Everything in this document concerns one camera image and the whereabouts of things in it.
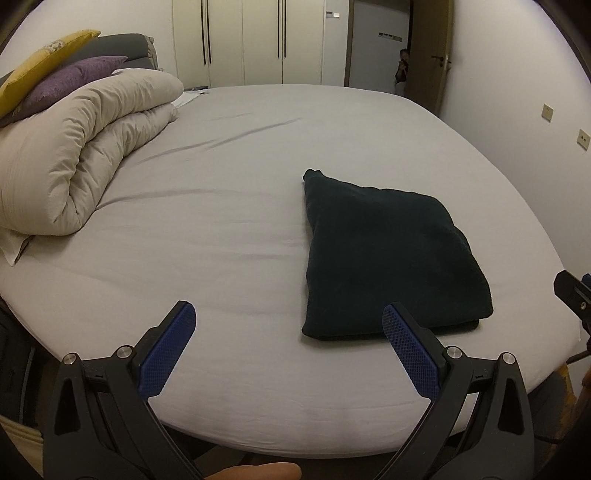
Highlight white pillow under duvet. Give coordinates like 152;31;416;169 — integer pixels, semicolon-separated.
0;227;33;266

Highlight person in doorway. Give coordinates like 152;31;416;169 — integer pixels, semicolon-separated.
394;48;410;96

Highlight cream wardrobe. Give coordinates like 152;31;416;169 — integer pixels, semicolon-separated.
172;0;351;89

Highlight brown wooden door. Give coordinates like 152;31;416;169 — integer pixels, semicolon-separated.
405;0;454;116

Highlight grey headboard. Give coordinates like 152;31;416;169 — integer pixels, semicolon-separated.
0;32;160;89

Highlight white bed mattress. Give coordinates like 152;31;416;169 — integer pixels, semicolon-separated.
1;85;580;458

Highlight dark green garment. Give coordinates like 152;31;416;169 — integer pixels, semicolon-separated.
303;170;494;341

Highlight yellow pillow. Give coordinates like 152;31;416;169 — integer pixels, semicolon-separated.
0;29;100;117

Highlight purple pillow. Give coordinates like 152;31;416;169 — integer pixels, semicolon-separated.
1;55;127;127

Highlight papers on bed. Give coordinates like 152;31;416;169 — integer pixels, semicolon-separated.
171;90;207;109

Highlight person's right hand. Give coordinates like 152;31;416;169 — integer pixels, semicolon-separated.
206;462;301;480

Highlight lower wall socket plate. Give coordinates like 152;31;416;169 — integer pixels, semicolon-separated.
577;129;591;151

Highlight beige rolled duvet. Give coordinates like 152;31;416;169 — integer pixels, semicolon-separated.
1;69;183;236

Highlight upper wall switch plate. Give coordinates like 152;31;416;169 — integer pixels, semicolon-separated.
541;104;554;122

